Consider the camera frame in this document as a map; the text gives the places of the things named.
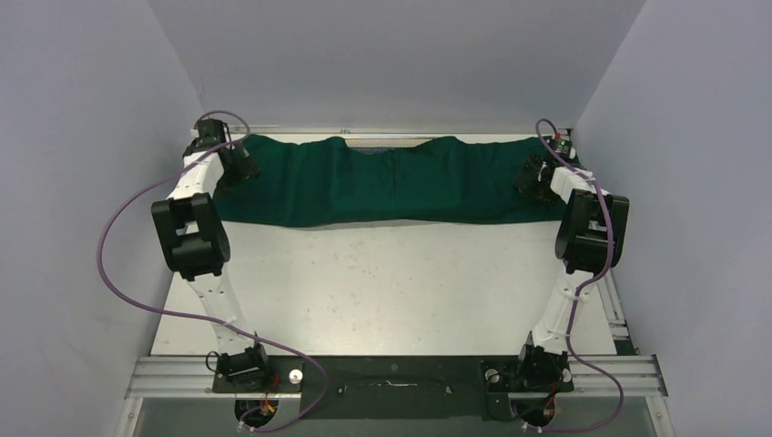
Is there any dark green surgical cloth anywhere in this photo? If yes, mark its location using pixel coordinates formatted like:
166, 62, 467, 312
214, 135, 565, 228

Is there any metal wire mesh tray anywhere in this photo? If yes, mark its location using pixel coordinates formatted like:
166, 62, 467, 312
344, 136, 432, 150

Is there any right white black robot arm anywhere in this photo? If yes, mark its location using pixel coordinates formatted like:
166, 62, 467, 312
514, 152, 631, 391

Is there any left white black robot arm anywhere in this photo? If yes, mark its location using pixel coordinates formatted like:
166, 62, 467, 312
151, 118, 272, 391

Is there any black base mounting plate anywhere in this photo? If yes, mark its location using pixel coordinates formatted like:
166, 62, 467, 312
212, 351, 574, 426

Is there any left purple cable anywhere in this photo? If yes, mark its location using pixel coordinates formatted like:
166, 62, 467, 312
96, 110, 330, 434

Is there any purple cable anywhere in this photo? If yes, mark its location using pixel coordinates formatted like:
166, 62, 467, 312
535, 117, 626, 434
96, 110, 330, 434

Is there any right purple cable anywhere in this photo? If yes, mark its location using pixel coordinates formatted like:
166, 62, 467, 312
535, 117, 626, 434

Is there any aluminium right side rail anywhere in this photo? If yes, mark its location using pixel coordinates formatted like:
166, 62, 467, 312
597, 272, 635, 355

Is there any aluminium front frame rail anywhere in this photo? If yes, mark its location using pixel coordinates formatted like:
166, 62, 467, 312
126, 355, 668, 399

